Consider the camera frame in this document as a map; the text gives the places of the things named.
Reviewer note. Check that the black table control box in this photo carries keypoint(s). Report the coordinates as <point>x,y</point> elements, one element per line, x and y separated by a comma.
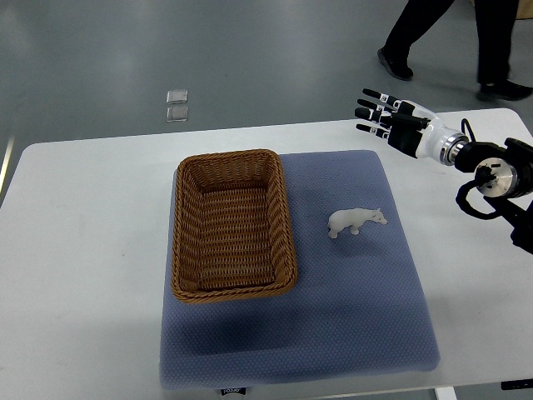
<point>517,384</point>

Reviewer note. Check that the blue textured mat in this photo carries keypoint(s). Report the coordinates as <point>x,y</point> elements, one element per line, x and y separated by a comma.
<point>357,308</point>

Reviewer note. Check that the upper clear floor plate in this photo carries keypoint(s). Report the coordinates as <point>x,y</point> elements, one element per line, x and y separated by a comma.
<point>177,96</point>

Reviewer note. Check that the wooden box corner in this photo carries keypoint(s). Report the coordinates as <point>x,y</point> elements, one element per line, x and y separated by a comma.
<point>524,10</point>

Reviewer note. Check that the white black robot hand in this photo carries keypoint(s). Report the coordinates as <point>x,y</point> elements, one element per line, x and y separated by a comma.
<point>408,127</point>

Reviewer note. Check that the black label tag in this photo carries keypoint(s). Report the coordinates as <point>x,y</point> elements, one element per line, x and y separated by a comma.
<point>234,390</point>

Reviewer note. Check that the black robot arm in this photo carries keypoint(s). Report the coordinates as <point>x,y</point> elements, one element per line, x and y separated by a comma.
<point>499,175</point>

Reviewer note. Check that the white bear figurine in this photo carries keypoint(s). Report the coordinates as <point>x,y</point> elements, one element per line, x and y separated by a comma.
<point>354,219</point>

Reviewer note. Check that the brown wicker basket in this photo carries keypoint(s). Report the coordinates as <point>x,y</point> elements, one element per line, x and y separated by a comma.
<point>231,233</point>

